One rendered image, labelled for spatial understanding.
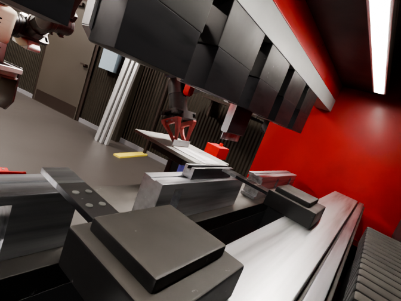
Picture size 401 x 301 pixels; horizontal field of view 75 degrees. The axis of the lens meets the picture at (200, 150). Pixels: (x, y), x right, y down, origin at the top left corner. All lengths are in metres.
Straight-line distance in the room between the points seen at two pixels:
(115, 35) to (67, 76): 5.38
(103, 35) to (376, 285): 0.43
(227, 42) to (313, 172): 1.11
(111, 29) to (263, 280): 0.36
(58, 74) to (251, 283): 5.74
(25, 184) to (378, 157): 1.40
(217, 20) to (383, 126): 1.13
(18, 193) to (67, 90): 5.32
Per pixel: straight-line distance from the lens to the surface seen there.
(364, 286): 0.33
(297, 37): 0.82
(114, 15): 0.38
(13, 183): 0.42
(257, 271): 0.36
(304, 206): 0.60
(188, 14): 0.44
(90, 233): 0.24
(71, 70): 5.67
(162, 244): 0.22
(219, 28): 0.52
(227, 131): 0.68
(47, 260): 0.44
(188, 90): 0.63
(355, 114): 1.52
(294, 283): 0.38
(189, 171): 0.63
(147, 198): 0.57
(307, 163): 1.53
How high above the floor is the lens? 1.15
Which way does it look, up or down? 10 degrees down
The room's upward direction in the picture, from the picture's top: 21 degrees clockwise
